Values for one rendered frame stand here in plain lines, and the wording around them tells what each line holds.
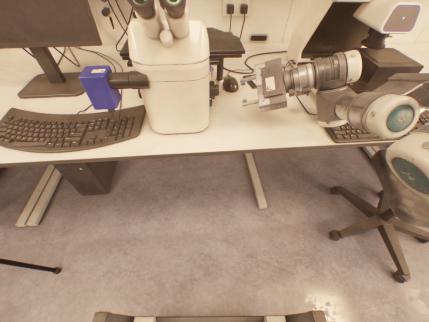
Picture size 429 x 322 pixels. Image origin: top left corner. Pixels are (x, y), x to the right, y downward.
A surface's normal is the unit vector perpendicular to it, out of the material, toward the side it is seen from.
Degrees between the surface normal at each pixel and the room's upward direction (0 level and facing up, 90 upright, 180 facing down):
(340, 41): 116
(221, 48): 0
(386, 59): 0
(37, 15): 86
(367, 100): 55
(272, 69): 39
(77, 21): 86
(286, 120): 0
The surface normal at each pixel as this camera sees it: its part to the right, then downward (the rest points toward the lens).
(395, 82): -0.60, -0.73
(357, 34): 0.07, 0.97
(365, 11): -0.99, -0.09
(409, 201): 0.02, -0.65
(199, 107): 0.47, 0.70
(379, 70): 0.09, 0.76
